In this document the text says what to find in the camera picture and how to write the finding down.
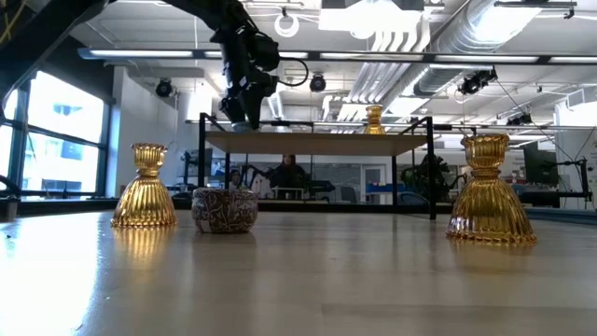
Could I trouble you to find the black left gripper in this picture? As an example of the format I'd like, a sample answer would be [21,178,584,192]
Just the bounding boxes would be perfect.
[218,67,280,133]

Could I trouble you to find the patterned ceramic bowl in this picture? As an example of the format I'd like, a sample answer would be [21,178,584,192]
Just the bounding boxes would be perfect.
[190,187,259,235]

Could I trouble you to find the amber glass candlestick holder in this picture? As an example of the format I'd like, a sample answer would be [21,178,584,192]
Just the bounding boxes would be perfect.
[445,133,538,245]
[363,105,387,136]
[110,142,179,230]

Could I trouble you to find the person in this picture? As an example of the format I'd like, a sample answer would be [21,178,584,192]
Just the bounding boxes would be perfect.
[269,153,310,190]
[400,153,456,203]

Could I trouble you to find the wooden shelf black metal legs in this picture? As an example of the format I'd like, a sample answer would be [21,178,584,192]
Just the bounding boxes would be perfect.
[198,112,437,220]

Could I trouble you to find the long rig light bar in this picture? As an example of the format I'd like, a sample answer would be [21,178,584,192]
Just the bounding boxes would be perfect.
[76,46,597,65]

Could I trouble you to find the white ceiling light fixture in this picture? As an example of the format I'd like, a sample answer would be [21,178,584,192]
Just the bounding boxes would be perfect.
[318,0,433,53]

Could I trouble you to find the blue storage bins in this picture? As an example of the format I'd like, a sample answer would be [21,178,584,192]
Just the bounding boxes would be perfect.
[365,182,396,195]

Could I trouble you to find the black monitor screen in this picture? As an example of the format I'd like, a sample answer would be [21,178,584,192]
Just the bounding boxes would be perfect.
[521,139,561,188]

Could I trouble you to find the black equipment stand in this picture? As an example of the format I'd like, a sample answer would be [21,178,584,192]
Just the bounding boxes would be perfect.
[515,157,594,210]

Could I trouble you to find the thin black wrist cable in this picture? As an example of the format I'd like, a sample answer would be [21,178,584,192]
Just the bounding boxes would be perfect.
[277,56,311,89]

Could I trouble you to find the white hanging ring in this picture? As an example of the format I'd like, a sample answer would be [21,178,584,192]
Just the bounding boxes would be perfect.
[273,12,300,39]

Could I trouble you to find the black aluminium rig frame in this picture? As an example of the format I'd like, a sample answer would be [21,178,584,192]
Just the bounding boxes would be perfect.
[0,173,597,224]

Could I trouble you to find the dark window frame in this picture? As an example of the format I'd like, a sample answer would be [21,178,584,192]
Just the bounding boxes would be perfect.
[0,69,118,200]

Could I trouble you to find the black ceiling camera mount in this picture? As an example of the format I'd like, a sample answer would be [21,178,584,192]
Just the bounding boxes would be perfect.
[457,66,499,96]

